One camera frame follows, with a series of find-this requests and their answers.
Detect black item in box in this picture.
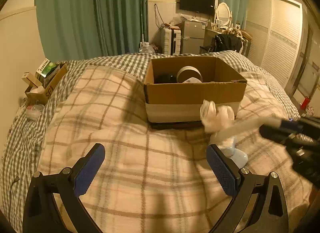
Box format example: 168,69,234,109
155,74,177,84

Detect wall mounted black television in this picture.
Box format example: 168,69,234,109
180,0,215,16

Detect green checkered bedsheet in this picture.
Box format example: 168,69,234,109
0,49,301,233

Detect clear water jug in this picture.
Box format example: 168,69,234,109
139,41,155,54

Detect white sliding wardrobe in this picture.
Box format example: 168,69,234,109
245,0,303,88

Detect green white book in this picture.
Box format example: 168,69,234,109
36,59,57,78

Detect plastic bag on bed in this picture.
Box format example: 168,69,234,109
25,104,44,121

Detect silver mini fridge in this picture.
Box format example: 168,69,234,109
181,20,206,54

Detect white tape roll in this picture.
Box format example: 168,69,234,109
176,66,203,83

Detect light blue small case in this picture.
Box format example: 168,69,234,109
216,136,248,169

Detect red bottle on floor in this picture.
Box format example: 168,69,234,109
300,97,310,110

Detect white suitcase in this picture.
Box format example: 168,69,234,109
161,28,181,55

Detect oval white vanity mirror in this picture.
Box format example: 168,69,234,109
215,2,231,26

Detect open cardboard box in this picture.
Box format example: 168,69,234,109
144,55,247,123

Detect small cardboard box with items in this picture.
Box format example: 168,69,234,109
22,63,67,105

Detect black jacket on chair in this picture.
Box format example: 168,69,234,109
213,34,242,52

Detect plaid beige blanket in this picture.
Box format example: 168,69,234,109
37,65,313,233

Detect green curtain large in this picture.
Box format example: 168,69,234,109
35,0,148,62

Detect white socks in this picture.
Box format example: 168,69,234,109
200,100,281,145

